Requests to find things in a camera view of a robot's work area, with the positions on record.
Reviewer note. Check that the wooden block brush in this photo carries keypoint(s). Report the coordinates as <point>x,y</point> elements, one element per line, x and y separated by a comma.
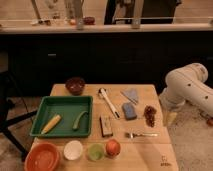
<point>106,128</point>

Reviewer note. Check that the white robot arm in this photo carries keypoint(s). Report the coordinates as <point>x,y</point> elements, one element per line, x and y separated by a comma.
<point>187,84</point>

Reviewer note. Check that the black chair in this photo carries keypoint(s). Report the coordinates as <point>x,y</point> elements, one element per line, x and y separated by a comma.
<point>5,105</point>

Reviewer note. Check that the dark red bowl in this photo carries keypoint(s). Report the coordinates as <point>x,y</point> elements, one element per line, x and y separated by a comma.
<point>75,85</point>

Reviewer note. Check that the dark red grape bunch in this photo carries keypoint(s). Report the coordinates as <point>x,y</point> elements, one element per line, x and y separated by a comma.
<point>149,113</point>

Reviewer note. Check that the yellow corn cob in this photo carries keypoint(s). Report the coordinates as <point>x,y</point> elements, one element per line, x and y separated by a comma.
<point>51,124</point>

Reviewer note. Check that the green plastic tray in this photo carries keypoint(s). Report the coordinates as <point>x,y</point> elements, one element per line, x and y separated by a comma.
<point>68,107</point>

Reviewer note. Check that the blue sponge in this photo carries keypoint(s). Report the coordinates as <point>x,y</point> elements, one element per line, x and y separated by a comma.
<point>129,111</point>

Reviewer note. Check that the green plastic cup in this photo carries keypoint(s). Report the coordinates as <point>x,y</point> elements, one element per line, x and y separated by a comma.
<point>95,152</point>

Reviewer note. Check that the red bowl on counter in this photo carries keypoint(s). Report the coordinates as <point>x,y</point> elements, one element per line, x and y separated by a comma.
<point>89,20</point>

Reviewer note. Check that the orange plastic bowl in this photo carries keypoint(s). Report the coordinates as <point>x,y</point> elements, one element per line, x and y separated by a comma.
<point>42,157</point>

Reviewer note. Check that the silver fork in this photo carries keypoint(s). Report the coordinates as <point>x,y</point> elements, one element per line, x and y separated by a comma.
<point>134,135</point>

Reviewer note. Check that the grey towel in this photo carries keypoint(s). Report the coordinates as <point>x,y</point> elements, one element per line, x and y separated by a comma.
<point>131,94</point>

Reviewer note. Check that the white plastic cup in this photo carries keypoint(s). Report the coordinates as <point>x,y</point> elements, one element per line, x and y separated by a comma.
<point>73,150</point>

